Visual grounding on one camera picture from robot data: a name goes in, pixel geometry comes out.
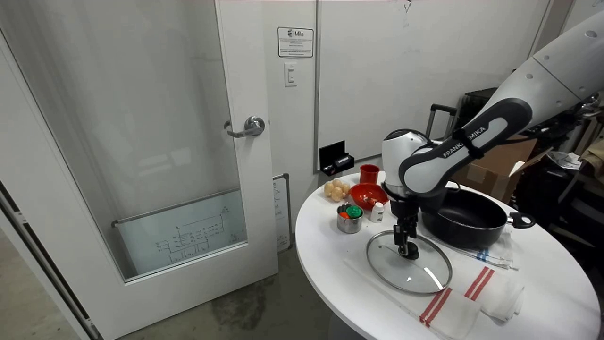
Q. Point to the red mug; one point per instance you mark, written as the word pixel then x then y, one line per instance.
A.
pixel 369 175

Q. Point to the black suitcase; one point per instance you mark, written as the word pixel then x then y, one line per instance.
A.
pixel 473 107

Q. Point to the black office chair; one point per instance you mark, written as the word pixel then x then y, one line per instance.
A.
pixel 548 190

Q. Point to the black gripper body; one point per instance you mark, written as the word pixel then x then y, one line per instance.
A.
pixel 407 211

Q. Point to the small white bottle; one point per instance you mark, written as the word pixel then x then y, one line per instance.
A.
pixel 377 213

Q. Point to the black cooking pot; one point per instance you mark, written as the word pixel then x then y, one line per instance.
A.
pixel 469 218

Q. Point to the white wall sign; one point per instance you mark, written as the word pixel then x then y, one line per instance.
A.
pixel 296 43

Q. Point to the red bowl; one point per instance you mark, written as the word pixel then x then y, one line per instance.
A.
pixel 365 196

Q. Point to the white light switch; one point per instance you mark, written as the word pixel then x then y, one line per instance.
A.
pixel 290 75

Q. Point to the pale yellow round food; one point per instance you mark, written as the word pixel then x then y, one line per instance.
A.
pixel 337 190

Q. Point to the blue-striped white towel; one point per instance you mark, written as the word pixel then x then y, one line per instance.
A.
pixel 497 258

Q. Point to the white frosted glass door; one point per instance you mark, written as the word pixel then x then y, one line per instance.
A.
pixel 126 126

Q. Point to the glass lid with black knob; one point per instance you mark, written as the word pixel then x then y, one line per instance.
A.
pixel 390 266

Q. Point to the open black case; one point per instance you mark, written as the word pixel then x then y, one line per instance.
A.
pixel 333 158

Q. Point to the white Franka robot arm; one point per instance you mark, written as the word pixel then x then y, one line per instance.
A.
pixel 554 64

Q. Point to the red-striped white towel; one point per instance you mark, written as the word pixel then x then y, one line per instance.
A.
pixel 460 319
pixel 503 300

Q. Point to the brown cardboard box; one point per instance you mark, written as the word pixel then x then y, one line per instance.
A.
pixel 497 167

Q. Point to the steel cup with colourful items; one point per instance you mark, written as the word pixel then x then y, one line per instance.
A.
pixel 350 226

